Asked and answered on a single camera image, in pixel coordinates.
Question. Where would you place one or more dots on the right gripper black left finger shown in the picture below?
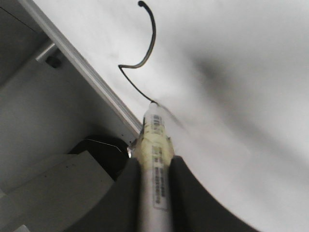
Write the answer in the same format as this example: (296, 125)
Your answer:
(117, 211)

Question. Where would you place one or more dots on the white whiteboard marker pen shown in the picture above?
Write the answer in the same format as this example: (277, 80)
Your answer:
(153, 150)

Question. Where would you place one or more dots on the grey metal bracket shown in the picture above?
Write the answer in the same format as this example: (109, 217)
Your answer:
(50, 55)

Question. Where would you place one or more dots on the white whiteboard with aluminium frame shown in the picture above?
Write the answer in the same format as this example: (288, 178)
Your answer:
(232, 77)

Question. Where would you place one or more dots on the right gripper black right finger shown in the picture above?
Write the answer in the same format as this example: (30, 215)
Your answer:
(193, 207)

